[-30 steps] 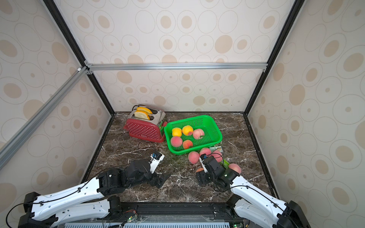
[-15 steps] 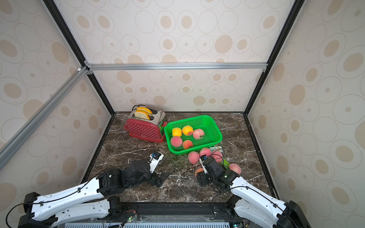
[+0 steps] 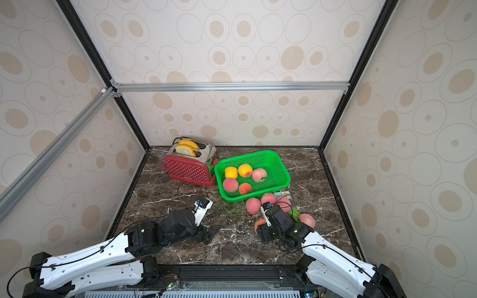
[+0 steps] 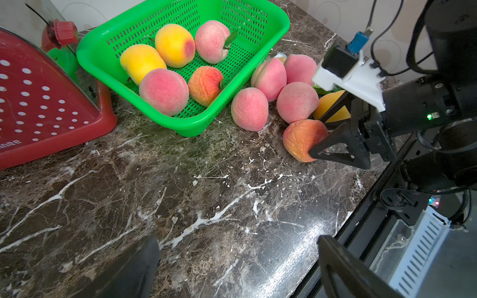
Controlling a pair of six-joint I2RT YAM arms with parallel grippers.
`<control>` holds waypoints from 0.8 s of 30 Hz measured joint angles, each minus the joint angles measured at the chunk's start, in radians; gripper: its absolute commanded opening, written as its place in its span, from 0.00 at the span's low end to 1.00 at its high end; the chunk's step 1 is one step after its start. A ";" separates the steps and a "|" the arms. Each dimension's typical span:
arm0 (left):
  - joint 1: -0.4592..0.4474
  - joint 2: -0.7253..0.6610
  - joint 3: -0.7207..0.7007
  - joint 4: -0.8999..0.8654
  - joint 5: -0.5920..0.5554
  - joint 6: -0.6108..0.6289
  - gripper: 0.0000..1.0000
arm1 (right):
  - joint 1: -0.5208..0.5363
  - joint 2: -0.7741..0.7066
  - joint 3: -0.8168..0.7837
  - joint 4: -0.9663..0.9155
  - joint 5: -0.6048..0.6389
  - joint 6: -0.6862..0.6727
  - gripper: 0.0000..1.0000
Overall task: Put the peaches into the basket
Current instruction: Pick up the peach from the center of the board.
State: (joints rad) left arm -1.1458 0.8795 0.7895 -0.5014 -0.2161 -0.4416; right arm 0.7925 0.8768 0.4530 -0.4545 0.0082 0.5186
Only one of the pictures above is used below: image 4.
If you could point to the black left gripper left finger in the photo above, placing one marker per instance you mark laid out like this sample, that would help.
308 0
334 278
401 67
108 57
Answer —
130 276

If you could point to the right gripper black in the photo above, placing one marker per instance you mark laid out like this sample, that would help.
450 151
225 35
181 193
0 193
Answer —
376 134

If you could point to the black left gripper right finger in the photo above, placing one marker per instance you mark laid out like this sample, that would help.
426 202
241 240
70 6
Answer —
345 276

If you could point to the yellow orange peach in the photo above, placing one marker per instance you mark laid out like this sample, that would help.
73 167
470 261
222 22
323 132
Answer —
326 102

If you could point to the pink peach with stem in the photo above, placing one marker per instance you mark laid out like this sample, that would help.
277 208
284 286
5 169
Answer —
165 90

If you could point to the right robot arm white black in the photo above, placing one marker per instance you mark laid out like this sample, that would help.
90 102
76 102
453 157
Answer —
440 108

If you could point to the green snack packet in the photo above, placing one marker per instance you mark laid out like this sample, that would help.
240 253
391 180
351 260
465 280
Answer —
322 92

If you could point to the white drycake snack packet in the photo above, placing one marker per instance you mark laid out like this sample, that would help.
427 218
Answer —
281 56

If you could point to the red polka dot toaster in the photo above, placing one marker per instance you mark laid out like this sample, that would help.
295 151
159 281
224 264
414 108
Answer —
48 102

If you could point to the black front rail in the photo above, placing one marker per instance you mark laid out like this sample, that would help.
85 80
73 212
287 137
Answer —
423 254

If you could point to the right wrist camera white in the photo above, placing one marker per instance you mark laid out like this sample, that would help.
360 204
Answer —
344 65

